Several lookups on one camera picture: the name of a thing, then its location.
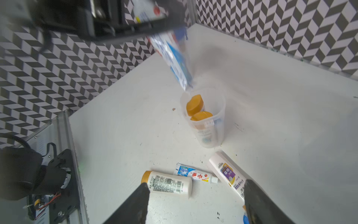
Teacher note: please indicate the small toothpaste tube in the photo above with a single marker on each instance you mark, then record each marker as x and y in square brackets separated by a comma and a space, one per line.
[172, 47]
[195, 174]

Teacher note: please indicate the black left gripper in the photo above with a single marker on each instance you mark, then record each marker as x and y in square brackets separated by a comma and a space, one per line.
[104, 21]

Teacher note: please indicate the aluminium front rail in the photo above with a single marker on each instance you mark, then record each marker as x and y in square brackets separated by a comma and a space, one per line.
[55, 142]

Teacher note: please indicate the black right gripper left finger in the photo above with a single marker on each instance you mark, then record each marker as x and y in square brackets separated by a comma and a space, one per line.
[134, 209]

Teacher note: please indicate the blue toothbrush upper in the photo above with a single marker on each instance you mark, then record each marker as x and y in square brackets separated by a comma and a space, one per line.
[245, 217]

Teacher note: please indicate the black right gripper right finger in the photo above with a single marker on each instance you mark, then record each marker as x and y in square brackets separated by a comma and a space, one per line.
[260, 208]

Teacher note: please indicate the shampoo bottle gold cap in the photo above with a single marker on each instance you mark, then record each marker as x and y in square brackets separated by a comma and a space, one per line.
[168, 184]
[229, 173]
[201, 116]
[195, 105]

